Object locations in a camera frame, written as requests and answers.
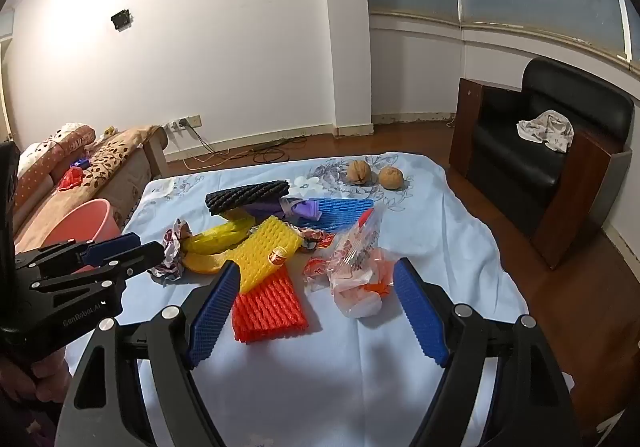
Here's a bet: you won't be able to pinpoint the banana peel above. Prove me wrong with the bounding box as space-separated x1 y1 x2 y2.
181 218 256 275

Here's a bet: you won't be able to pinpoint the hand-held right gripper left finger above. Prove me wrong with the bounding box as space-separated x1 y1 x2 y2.
57 259 243 447

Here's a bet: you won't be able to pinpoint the clear bag with red print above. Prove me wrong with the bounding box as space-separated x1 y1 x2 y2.
327 208 387 288

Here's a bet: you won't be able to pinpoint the blue foam fruit net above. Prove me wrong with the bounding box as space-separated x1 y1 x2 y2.
295 197 376 233

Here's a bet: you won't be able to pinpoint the black foam fruit net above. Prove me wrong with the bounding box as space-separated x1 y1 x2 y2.
205 180 291 218

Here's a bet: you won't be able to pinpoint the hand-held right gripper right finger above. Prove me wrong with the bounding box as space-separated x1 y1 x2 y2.
392 257 583 447

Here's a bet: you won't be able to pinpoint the purple cloth bundle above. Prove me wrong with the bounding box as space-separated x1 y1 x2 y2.
235 197 323 229

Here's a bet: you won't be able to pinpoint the brown floral sofa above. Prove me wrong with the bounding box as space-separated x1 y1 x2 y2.
10 124 171 248

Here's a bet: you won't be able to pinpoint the orange polka-dot blanket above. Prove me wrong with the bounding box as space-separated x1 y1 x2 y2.
15 123 97 208

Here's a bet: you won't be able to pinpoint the white patterned cloth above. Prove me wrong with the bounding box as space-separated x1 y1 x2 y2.
516 109 575 154

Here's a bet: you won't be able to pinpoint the silver candy wrapper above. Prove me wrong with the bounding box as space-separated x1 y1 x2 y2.
150 219 193 284

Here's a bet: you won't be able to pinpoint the red foam fruit net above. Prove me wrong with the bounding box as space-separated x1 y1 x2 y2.
231 267 309 344

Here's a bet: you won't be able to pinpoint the red white sausage wrapper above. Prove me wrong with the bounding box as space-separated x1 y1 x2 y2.
304 254 333 293

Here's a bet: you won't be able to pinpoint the floor cables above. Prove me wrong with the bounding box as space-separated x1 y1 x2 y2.
165 124 308 171

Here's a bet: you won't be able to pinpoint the black leather armchair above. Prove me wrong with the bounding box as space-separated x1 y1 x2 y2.
448 57 636 270

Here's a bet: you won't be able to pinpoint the clear bag with orange peels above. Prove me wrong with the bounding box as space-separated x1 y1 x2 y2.
332 249 401 319

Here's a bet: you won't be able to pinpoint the walnut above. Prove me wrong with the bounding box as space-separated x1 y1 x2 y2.
347 159 373 186
378 166 405 190

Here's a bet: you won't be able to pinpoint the colourful snack wrapper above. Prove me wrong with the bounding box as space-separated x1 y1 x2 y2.
297 227 336 253

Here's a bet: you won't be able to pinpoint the red plastic bag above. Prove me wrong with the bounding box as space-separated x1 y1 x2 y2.
59 166 83 191

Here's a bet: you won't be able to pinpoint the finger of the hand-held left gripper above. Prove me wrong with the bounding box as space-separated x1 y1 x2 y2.
30 242 166 308
15 233 142 273

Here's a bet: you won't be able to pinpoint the yellow foam fruit net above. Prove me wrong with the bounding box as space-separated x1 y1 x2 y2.
231 215 305 295

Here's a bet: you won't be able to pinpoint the person's left hand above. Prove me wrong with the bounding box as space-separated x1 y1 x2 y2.
30 343 74 403

